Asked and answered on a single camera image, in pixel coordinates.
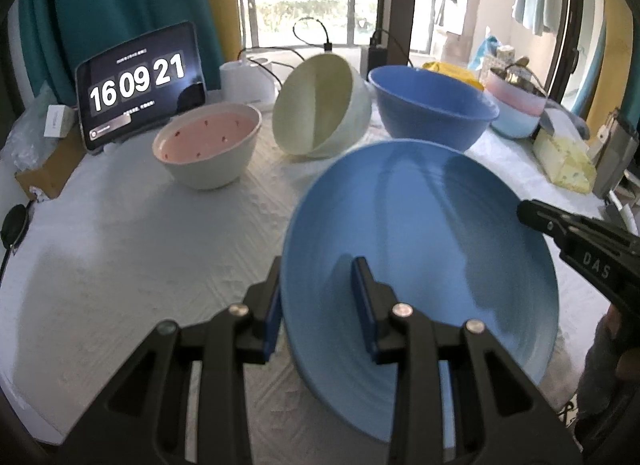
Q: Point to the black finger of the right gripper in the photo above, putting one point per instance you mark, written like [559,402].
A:
[545,218]

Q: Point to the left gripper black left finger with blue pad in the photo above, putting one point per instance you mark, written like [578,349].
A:
[139,417]

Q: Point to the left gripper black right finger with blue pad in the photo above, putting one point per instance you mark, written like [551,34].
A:
[500,416]

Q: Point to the blue plate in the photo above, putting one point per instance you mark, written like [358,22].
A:
[443,232]

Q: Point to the large blue bowl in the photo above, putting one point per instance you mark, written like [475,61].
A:
[419,104]

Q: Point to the cream green bowl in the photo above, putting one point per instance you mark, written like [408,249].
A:
[322,109]

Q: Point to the pink watermelon bowl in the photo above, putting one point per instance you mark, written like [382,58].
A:
[209,147]

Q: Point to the pink and blue stacked bowls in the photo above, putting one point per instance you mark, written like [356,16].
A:
[519,110]

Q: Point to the yellow patterned tissue box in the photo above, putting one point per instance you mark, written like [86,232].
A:
[565,162]

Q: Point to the yellow bag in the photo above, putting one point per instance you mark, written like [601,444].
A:
[463,75]

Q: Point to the black charger adapter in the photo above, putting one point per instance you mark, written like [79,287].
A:
[377,56]

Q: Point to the black round puck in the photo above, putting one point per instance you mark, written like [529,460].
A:
[14,226]

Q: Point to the cardboard box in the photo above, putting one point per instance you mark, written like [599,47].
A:
[48,181]

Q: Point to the clear plastic bag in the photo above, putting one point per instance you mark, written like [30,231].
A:
[26,146]

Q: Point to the small white box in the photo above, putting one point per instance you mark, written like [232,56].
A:
[59,120]

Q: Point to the tablet showing clock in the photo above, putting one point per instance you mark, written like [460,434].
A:
[139,84]

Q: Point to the white cylindrical device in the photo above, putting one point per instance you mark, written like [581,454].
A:
[248,82]

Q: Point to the teal curtain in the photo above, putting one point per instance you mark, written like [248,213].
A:
[57,35]

